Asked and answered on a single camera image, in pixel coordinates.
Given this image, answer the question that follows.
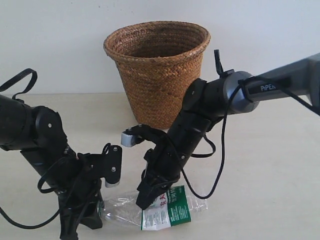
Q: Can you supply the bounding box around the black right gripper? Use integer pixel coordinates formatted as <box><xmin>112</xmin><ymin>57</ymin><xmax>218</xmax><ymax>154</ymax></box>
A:
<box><xmin>136</xmin><ymin>148</ymin><xmax>183</xmax><ymax>210</ymax></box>

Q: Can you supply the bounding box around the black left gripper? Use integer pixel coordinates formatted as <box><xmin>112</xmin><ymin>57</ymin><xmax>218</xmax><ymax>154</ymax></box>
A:
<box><xmin>56</xmin><ymin>152</ymin><xmax>103</xmax><ymax>240</ymax></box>

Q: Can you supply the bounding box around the clear plastic water bottle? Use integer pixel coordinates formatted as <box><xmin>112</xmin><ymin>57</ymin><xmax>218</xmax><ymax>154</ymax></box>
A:
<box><xmin>97</xmin><ymin>185</ymin><xmax>208</xmax><ymax>231</ymax></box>

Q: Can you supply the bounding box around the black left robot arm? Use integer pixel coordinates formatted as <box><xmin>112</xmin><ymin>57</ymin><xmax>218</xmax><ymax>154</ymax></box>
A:
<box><xmin>0</xmin><ymin>96</ymin><xmax>103</xmax><ymax>240</ymax></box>

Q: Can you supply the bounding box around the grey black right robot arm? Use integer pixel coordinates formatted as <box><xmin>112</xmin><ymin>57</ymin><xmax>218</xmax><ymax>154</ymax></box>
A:
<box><xmin>136</xmin><ymin>53</ymin><xmax>320</xmax><ymax>209</ymax></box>

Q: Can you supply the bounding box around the brown woven wicker basket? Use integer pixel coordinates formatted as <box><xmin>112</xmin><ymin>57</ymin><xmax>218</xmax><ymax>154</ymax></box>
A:
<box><xmin>103</xmin><ymin>20</ymin><xmax>211</xmax><ymax>130</ymax></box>

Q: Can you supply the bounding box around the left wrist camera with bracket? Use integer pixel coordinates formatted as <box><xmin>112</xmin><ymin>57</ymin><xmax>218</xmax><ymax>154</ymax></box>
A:
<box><xmin>84</xmin><ymin>143</ymin><xmax>123</xmax><ymax>188</ymax></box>

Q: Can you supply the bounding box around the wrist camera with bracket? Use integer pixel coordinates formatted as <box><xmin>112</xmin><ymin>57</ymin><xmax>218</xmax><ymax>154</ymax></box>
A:
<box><xmin>120</xmin><ymin>124</ymin><xmax>167</xmax><ymax>148</ymax></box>
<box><xmin>84</xmin><ymin>143</ymin><xmax>123</xmax><ymax>188</ymax></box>

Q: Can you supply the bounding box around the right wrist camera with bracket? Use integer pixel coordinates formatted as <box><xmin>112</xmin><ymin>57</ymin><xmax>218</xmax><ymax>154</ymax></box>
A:
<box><xmin>120</xmin><ymin>124</ymin><xmax>167</xmax><ymax>148</ymax></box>

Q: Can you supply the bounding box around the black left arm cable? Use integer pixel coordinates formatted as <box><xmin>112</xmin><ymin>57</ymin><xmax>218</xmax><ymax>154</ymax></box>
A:
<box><xmin>0</xmin><ymin>68</ymin><xmax>101</xmax><ymax>240</ymax></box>

